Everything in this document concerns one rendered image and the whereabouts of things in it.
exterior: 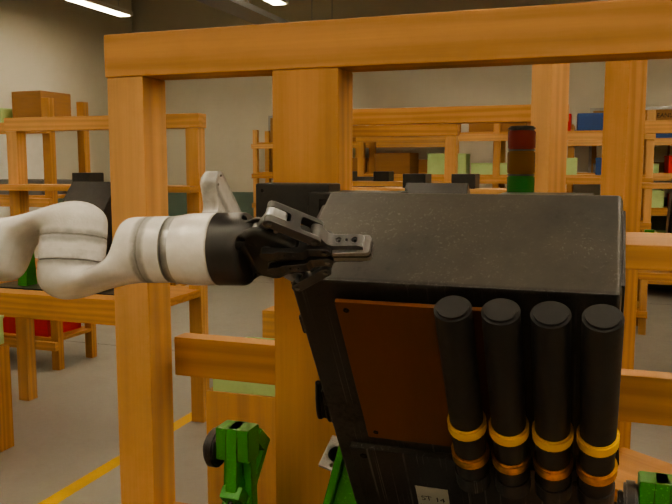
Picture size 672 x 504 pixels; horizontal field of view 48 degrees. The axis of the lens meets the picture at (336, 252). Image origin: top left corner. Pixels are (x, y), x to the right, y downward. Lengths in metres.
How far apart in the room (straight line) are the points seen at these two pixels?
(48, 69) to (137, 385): 10.16
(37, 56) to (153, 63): 9.96
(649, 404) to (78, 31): 11.41
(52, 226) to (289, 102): 0.77
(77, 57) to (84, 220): 11.46
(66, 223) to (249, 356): 0.93
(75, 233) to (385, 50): 0.80
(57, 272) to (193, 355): 0.96
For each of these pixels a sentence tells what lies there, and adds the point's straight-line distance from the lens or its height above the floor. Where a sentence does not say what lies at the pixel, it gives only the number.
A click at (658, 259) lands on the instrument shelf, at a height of 1.52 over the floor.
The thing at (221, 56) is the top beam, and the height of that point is 1.88.
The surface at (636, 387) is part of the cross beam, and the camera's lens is 1.54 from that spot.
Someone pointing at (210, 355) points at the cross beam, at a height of 1.24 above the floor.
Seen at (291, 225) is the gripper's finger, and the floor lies 1.61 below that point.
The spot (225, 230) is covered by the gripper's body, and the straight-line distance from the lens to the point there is 0.76.
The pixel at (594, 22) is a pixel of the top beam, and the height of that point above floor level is 1.90.
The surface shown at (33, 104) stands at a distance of 6.68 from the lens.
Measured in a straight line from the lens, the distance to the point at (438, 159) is 8.20.
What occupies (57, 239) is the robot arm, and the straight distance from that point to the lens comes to 0.84.
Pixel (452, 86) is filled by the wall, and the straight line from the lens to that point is 11.34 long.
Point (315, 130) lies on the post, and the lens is 1.50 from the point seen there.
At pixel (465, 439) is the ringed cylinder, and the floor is 1.35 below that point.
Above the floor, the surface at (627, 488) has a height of 1.15.
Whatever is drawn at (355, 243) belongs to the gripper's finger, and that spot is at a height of 1.59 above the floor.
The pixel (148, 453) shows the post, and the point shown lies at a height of 1.03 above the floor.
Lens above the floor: 1.66
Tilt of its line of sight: 6 degrees down
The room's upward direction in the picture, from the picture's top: straight up
